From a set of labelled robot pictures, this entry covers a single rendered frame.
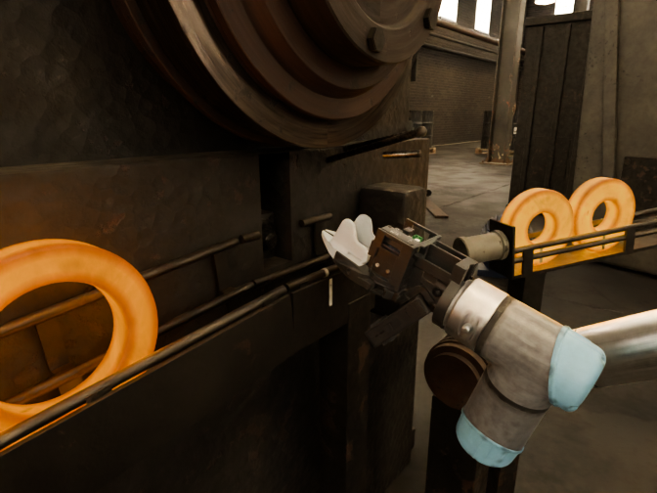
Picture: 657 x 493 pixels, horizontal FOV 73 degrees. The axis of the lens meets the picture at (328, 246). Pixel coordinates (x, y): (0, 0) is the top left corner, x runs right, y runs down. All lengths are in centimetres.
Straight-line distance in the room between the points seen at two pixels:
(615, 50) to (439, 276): 278
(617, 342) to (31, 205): 63
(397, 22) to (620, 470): 131
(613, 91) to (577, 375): 278
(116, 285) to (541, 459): 128
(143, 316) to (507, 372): 38
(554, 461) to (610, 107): 222
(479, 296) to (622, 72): 278
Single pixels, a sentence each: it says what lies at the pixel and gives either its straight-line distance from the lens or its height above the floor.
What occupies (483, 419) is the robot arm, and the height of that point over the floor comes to 59.
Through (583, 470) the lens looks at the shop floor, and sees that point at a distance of 152.
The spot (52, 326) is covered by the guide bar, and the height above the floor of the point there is 72.
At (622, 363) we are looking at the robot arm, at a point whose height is 65.
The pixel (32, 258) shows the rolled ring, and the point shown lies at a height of 81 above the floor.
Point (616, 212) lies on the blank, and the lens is 111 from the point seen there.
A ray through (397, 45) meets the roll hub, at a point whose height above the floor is 100.
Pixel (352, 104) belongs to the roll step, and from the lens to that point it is 60.
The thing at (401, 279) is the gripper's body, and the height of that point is 73.
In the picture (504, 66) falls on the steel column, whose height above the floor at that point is 179.
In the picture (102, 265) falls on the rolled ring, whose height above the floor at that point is 79.
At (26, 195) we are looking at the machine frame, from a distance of 50.
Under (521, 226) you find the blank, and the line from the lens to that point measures 95.
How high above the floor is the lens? 92
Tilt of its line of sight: 16 degrees down
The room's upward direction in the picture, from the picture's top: straight up
